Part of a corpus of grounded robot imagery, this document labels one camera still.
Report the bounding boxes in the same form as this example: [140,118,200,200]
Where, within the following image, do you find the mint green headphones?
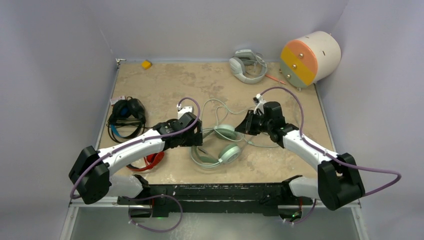
[189,124,242,168]

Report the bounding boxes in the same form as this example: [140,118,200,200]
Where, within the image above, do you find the white grey headphones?
[228,49,268,85]

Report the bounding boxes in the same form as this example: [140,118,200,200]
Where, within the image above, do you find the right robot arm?
[235,101,365,211]

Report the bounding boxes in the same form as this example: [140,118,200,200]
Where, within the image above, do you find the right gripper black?
[235,110,273,136]

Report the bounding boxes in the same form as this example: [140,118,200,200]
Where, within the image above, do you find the yellow small block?
[140,60,153,70]

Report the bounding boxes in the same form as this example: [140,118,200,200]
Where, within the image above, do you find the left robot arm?
[68,112,203,205]

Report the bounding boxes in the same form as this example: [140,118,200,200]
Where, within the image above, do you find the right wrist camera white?
[253,93,267,116]

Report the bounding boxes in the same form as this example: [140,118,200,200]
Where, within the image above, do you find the red headphones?
[126,151,165,172]

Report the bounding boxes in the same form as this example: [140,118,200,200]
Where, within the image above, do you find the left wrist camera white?
[176,104,194,119]

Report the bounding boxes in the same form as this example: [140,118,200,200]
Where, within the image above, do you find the round pastel drawer cabinet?
[280,31,342,89]

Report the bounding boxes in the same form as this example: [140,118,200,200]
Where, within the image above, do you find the red white small card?
[109,95,127,106]

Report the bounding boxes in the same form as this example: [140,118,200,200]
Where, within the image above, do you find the black blue headphones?
[106,96,147,143]

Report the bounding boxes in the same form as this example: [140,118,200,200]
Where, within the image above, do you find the orange pen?
[265,74,286,85]

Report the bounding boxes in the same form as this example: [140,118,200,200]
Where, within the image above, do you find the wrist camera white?
[176,104,194,119]
[253,93,267,116]

